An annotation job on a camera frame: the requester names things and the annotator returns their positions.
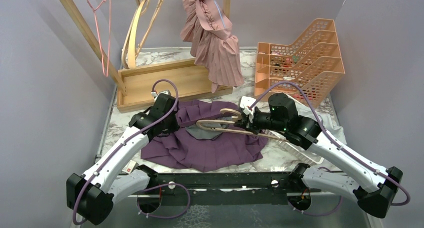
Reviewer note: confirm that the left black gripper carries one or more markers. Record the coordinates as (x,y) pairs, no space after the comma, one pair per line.
(174,127)

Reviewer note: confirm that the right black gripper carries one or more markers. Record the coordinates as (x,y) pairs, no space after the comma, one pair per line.
(244,121)

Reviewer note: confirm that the purple garment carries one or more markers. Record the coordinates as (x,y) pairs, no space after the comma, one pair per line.
(195,148)

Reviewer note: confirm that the pink pleated skirt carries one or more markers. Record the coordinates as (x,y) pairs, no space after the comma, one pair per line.
(213,46)

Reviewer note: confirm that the white garment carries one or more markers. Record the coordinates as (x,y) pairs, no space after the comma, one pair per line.
(327,115)

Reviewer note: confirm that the blue wire hanger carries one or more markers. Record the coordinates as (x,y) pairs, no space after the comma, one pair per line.
(220,13)

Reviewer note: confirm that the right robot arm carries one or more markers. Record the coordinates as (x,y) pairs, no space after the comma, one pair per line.
(372,186)

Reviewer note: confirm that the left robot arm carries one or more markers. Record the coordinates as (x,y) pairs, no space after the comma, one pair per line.
(92,195)

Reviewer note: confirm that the wooden clothes rack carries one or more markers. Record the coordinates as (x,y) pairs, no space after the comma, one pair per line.
(135,83)

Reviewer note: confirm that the white laundry basket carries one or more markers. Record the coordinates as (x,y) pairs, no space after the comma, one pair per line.
(278,149)

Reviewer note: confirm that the small white box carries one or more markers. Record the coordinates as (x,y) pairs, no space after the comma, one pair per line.
(129,167)

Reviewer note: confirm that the orange plastic file organizer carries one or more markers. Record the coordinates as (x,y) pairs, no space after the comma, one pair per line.
(313,62)

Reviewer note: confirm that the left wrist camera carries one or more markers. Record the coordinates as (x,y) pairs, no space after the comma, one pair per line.
(155,94)

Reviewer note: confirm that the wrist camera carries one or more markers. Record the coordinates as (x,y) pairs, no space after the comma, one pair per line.
(246,105)
(155,94)

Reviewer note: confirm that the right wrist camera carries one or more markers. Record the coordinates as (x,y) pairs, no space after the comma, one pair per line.
(246,105)

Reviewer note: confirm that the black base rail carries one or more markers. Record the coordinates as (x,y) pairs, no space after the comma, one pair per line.
(216,189)

